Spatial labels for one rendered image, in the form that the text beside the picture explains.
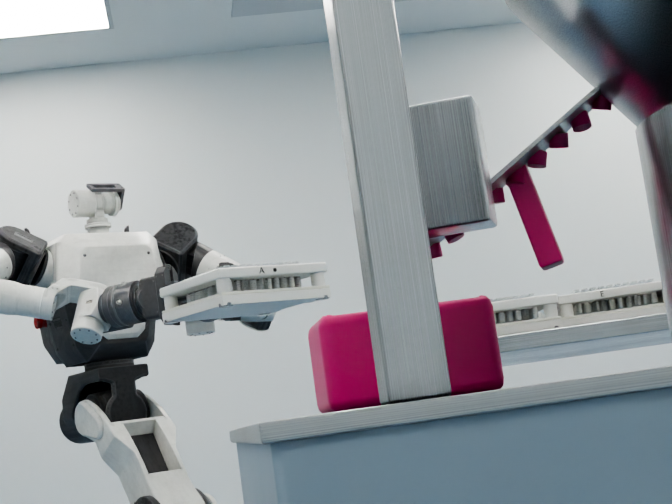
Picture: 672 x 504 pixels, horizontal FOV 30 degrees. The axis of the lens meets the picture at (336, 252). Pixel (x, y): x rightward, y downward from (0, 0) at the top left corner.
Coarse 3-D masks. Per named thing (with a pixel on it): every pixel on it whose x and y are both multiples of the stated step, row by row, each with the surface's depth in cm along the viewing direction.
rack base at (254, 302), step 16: (288, 288) 240; (304, 288) 242; (320, 288) 244; (192, 304) 241; (208, 304) 235; (224, 304) 231; (240, 304) 234; (256, 304) 239; (272, 304) 244; (288, 304) 248; (176, 320) 249; (192, 320) 254
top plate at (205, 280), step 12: (288, 264) 241; (300, 264) 243; (312, 264) 244; (324, 264) 246; (204, 276) 236; (216, 276) 233; (228, 276) 233; (240, 276) 234; (252, 276) 236; (264, 276) 239; (276, 276) 241; (288, 276) 244; (168, 288) 248; (180, 288) 244; (192, 288) 242
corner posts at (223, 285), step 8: (320, 272) 245; (216, 280) 233; (224, 280) 233; (312, 280) 245; (320, 280) 245; (224, 288) 232; (168, 296) 250; (176, 296) 250; (168, 304) 250; (176, 304) 250
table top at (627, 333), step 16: (608, 320) 250; (624, 320) 249; (640, 320) 249; (656, 320) 249; (512, 336) 250; (528, 336) 250; (544, 336) 249; (560, 336) 249; (576, 336) 249; (592, 336) 249; (608, 336) 249; (624, 336) 252; (640, 336) 265; (656, 336) 280; (512, 352) 254; (528, 352) 268; (544, 352) 283; (560, 352) 300; (576, 352) 318; (592, 352) 340
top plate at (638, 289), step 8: (608, 288) 262; (616, 288) 262; (624, 288) 262; (632, 288) 261; (640, 288) 261; (648, 288) 261; (656, 288) 261; (560, 296) 263; (568, 296) 263; (576, 296) 263; (584, 296) 263; (592, 296) 262; (600, 296) 262; (608, 296) 262; (616, 296) 262; (624, 296) 264; (632, 296) 268; (560, 304) 263
